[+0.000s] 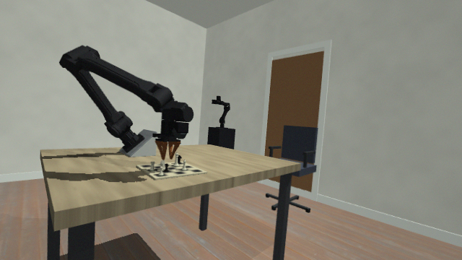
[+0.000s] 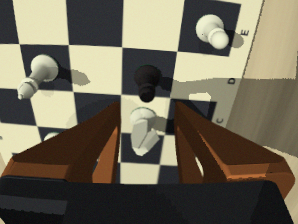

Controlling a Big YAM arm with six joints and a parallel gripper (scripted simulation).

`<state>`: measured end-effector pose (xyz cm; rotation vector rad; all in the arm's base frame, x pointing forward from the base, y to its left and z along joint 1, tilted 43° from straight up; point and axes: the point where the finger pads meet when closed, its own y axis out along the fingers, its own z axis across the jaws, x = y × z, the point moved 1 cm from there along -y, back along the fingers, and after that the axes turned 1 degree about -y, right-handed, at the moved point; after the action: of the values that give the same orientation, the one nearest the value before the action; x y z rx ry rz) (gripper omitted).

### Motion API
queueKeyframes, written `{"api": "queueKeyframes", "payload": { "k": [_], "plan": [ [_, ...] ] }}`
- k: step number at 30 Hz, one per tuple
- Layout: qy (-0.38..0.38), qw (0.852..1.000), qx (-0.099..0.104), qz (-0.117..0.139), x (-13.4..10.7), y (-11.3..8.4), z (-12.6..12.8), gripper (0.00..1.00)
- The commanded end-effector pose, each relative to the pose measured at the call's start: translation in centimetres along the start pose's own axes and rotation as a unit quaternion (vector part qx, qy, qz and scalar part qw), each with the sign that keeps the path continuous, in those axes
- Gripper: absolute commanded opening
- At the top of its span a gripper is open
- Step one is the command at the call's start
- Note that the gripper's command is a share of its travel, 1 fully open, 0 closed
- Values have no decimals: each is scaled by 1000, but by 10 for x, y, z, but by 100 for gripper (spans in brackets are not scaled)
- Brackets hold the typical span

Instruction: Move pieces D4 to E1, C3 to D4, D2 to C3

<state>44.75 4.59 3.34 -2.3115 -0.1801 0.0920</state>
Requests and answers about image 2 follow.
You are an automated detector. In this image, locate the black and cream chessboard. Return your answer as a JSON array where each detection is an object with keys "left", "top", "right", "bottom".
[{"left": 0, "top": 0, "right": 263, "bottom": 184}]

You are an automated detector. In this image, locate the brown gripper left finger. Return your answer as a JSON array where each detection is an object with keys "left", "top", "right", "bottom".
[{"left": 0, "top": 101, "right": 121, "bottom": 183}]

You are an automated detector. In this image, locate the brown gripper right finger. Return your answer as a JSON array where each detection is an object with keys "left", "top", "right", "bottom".
[{"left": 174, "top": 101, "right": 295, "bottom": 199}]

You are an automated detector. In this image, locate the black pawn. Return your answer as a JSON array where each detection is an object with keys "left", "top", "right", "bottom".
[{"left": 134, "top": 64, "right": 160, "bottom": 103}]

